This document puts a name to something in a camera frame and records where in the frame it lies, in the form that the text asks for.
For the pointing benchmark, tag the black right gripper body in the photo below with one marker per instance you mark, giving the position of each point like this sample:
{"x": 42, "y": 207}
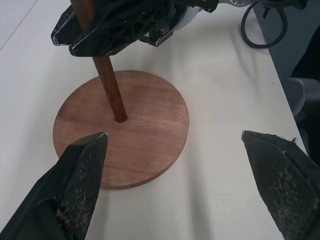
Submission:
{"x": 162, "y": 33}

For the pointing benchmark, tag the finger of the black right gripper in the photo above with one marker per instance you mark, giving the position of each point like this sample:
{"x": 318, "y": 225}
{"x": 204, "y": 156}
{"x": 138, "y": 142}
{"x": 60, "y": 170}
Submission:
{"x": 66, "y": 30}
{"x": 117, "y": 27}

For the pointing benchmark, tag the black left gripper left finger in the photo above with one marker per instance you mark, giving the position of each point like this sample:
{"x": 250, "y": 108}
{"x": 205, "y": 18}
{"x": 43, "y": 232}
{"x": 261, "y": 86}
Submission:
{"x": 75, "y": 180}

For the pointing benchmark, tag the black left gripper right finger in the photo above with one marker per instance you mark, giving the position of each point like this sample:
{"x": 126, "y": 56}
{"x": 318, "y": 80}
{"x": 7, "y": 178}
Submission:
{"x": 282, "y": 180}

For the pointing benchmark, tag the brown wooden pole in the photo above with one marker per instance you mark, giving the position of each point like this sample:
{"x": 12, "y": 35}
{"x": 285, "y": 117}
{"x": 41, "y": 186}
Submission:
{"x": 110, "y": 82}

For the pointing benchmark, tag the round wooden base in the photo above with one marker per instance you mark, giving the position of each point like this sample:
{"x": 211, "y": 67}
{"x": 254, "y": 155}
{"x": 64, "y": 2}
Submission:
{"x": 150, "y": 140}

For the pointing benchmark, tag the silver robot body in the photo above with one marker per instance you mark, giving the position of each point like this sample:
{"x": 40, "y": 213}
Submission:
{"x": 297, "y": 97}

